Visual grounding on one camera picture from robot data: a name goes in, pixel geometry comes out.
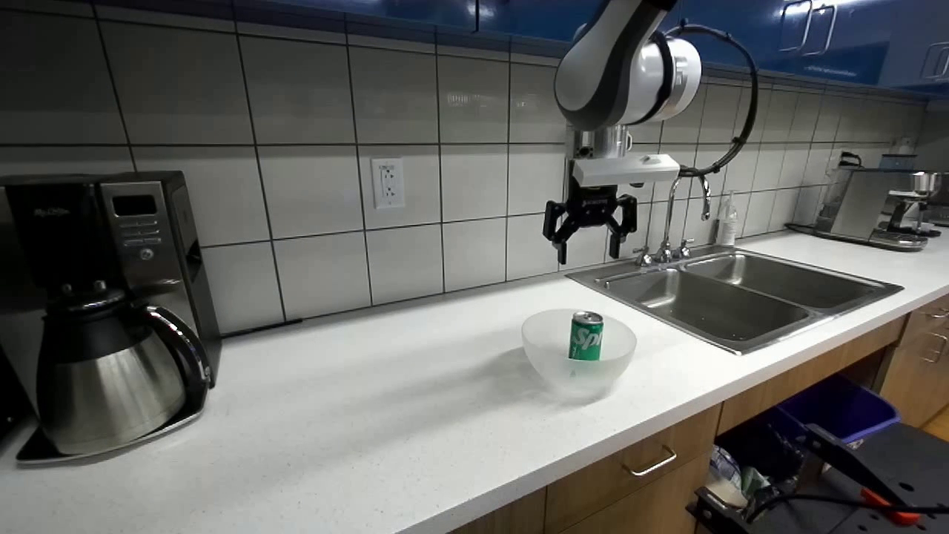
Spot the translucent plastic bowl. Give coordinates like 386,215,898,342
521,308,637,400

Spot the stainless steel double sink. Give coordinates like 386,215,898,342
576,249,898,354

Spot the stainless steel carafe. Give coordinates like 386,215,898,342
37,290,210,458

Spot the green soda can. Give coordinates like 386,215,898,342
569,311,604,363

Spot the wooden drawer with handle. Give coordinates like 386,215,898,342
447,407,723,534

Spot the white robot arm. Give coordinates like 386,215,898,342
542,0,704,262

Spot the white wall outlet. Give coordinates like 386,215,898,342
373,158,406,209

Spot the chrome faucet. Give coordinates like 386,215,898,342
640,167,713,268

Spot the blue upper cabinet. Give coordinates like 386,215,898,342
99,0,949,100

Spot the blue recycling bin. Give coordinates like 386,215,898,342
771,376,898,445

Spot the black coffee maker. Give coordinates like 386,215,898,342
0,172,219,467

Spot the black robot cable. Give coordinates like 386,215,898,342
662,22,763,185

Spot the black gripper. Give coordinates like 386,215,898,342
542,182,637,262

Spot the clear soap bottle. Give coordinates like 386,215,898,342
714,200,739,247

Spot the silver espresso machine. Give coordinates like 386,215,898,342
791,151,944,253

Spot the black cart with clamp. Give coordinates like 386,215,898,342
687,418,949,534

